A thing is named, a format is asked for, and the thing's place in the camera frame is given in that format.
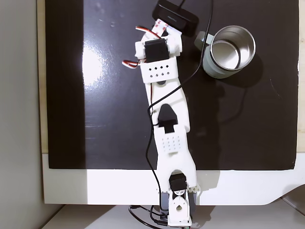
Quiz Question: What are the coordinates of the black table mat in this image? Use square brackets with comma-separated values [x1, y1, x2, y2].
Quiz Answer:
[45, 0, 300, 171]

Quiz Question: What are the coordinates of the black power cable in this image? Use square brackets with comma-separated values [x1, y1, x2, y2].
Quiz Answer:
[128, 204, 169, 228]

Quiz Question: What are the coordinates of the pale green steel cup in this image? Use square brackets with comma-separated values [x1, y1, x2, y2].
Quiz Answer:
[193, 25, 256, 80]

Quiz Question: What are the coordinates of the black oval camera box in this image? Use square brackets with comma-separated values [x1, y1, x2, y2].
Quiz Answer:
[152, 0, 200, 38]

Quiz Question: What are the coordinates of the red black servo wire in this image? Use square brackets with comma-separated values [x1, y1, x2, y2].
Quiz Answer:
[122, 59, 142, 70]
[135, 25, 155, 34]

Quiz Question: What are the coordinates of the red white mounting tape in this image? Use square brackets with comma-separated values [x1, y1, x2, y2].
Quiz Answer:
[152, 20, 169, 37]

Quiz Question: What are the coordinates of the black camera cable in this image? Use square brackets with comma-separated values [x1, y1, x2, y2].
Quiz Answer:
[145, 0, 214, 192]

